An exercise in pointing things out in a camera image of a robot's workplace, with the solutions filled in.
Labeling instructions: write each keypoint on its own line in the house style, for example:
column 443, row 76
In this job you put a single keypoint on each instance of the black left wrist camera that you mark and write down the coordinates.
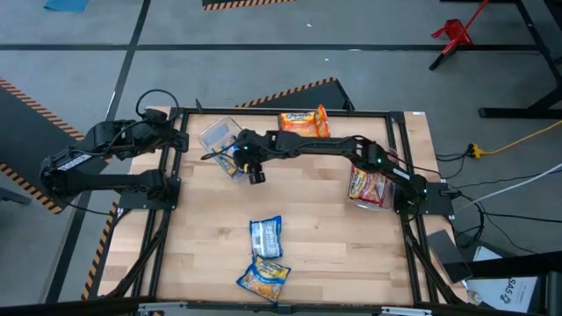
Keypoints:
column 154, row 116

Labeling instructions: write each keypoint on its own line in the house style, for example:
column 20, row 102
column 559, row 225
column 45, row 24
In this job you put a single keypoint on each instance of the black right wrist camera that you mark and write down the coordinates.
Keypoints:
column 257, row 175

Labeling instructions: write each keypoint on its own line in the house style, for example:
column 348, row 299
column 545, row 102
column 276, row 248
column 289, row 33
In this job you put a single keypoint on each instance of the black floor stand frame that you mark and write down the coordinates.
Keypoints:
column 505, row 112

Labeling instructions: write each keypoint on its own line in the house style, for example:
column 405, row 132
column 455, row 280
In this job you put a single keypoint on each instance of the white paper sheet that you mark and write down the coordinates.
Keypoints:
column 485, row 254

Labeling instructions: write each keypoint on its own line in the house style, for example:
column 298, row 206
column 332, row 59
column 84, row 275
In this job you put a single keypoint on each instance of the blue floor mat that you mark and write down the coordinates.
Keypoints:
column 66, row 4

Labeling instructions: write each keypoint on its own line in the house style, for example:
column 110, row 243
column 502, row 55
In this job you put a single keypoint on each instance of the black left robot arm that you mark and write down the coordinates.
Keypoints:
column 74, row 162

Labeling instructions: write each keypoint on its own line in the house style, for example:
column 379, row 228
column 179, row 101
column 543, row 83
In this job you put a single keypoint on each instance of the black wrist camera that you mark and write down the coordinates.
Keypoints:
column 154, row 116
column 257, row 175

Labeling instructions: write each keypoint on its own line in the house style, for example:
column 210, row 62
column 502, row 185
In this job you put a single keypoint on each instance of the silver metal bracket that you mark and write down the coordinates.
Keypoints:
column 162, row 306
column 404, row 311

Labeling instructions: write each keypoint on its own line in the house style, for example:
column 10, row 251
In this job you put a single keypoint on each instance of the red floor stand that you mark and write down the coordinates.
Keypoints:
column 454, row 33

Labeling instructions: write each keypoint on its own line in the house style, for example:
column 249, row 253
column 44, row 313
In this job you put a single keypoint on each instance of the orange Maruchan noodle pack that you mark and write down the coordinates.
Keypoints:
column 298, row 123
column 322, row 120

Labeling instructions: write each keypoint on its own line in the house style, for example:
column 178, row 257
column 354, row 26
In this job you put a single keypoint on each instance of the clear plastic bin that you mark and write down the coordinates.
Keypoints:
column 211, row 136
column 390, row 199

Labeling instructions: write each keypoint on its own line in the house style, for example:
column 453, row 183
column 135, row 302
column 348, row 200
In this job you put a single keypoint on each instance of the black beam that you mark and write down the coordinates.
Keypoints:
column 518, row 265

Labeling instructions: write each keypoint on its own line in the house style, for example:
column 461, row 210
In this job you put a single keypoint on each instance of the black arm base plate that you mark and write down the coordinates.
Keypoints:
column 131, row 197
column 441, row 202

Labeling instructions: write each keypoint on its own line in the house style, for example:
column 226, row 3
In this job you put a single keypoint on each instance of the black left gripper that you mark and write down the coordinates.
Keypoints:
column 158, row 136

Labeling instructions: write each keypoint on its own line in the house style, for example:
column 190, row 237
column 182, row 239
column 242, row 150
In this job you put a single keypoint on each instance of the dark flat panel box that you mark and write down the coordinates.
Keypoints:
column 448, row 254

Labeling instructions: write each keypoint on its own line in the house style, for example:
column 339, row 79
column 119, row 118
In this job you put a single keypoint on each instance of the black hazard-striped floor mat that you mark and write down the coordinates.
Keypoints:
column 316, row 98
column 228, row 3
column 26, row 140

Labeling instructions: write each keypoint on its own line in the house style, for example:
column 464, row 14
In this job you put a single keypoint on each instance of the red Maruchan noodle pack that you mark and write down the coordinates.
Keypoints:
column 366, row 186

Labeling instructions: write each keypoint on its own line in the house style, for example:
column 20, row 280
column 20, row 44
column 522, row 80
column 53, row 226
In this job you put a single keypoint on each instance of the white printed box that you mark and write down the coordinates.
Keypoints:
column 505, row 292

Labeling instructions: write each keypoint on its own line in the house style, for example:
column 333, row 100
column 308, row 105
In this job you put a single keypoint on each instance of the black frame crossbeam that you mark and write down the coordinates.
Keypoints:
column 88, row 307

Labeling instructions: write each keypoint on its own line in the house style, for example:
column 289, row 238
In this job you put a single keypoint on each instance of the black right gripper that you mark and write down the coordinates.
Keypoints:
column 250, row 158

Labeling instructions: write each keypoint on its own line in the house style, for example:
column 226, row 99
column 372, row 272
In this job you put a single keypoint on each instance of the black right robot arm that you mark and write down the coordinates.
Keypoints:
column 316, row 145

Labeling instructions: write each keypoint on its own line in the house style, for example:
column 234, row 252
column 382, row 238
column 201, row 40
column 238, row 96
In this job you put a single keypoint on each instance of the blue Maruchan noodle pack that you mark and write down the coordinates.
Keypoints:
column 265, row 237
column 263, row 278
column 226, row 167

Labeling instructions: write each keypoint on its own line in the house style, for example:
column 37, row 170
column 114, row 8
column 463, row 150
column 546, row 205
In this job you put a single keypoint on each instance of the grey floor leg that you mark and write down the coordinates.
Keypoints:
column 13, row 196

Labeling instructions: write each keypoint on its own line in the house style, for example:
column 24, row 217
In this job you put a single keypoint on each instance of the smoky dark plastic bin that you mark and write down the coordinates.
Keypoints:
column 276, row 125

